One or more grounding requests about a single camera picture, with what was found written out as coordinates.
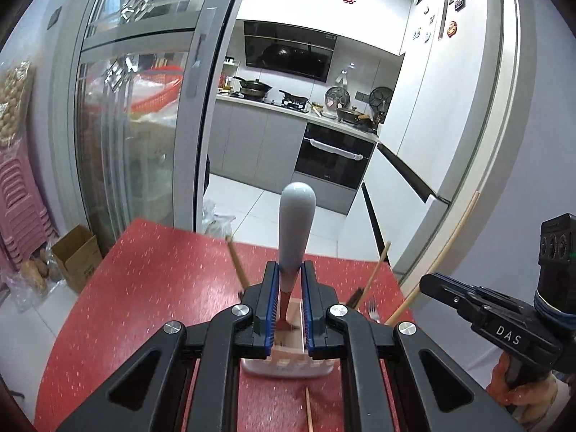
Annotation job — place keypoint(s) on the white refrigerator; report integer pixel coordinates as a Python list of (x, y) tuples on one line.
[(450, 99)]

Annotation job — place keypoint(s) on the plastic bag of sweet potatoes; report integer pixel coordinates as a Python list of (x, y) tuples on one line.
[(36, 274)]

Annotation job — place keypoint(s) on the black range hood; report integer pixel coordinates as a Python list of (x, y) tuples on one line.
[(288, 51)]

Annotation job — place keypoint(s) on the brown wooden chopstick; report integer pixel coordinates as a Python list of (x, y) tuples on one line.
[(237, 263)]

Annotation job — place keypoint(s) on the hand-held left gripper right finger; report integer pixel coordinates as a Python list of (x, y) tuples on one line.
[(308, 310)]

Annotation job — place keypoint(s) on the long pale wooden chopstick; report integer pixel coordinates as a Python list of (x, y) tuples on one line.
[(443, 252)]

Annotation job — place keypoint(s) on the group of fridge magnets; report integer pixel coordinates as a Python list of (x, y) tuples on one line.
[(450, 18)]

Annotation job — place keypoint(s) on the black wok with lid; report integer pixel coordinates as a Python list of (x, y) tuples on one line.
[(254, 87)]

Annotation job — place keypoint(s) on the grey wall switch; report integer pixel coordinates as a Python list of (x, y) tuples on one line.
[(56, 18)]

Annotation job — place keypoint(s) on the round black pan rack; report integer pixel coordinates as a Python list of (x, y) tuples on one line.
[(379, 99)]

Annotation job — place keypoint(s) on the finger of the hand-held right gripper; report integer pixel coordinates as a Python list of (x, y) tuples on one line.
[(445, 292)]

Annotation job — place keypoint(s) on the gas stove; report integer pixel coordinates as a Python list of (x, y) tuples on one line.
[(294, 101)]

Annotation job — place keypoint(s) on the grey kitchen cabinets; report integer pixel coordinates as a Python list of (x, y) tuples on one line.
[(256, 144)]

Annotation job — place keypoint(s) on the white plastic bag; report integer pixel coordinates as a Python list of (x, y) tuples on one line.
[(216, 218)]

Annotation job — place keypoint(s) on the stack of pink plastic stools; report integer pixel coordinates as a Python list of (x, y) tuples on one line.
[(22, 207)]

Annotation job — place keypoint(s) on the thin wooden chopstick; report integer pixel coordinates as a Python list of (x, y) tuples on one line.
[(309, 409)]

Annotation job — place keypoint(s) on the spice rack with bottles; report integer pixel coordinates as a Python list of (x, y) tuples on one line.
[(227, 76)]

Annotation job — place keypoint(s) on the clear bag of beige nuts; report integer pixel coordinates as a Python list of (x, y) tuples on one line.
[(13, 103)]

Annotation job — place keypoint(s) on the grey framed glass sliding door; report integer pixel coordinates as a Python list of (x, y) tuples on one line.
[(144, 112)]

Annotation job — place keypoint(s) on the round silver steamer rack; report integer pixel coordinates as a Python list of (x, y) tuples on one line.
[(337, 97)]

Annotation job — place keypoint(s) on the cardboard box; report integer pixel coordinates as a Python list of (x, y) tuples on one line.
[(78, 258)]

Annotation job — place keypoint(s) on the black built-in oven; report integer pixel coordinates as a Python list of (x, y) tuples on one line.
[(333, 157)]

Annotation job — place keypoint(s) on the metal fork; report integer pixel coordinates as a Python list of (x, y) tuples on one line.
[(373, 310)]

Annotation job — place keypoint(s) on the red plastic basket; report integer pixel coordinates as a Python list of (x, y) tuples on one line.
[(157, 92)]

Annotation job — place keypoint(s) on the white pink utensil holder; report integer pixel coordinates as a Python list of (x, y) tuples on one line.
[(288, 364)]

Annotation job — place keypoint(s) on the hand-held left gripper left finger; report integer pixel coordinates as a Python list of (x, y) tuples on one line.
[(271, 310)]

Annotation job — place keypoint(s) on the person's right hand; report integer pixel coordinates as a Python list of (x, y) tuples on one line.
[(497, 387)]

